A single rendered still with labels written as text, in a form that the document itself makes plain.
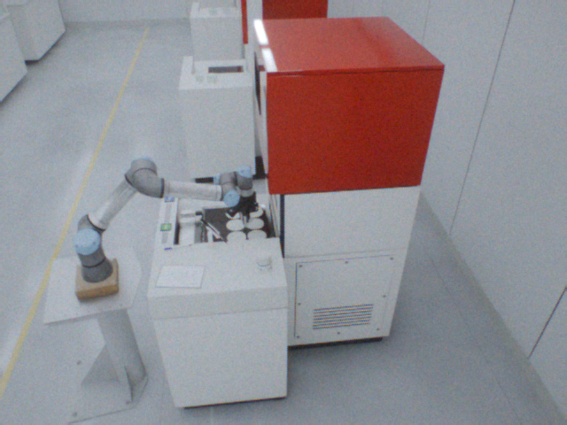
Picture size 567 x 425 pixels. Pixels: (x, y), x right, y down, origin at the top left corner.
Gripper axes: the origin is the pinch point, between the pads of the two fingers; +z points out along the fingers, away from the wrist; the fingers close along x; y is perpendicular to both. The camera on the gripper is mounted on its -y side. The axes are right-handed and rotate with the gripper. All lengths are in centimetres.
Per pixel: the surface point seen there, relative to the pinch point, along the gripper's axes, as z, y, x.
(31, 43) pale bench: 59, 41, 645
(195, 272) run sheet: -4.8, -41.2, -20.2
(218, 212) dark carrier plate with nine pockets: 2.1, -3.1, 21.7
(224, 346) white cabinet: 34, -39, -37
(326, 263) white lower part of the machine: 16.0, 26.8, -37.2
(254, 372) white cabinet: 58, -27, -44
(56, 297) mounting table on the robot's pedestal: 10, -97, 20
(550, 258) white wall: 16, 126, -111
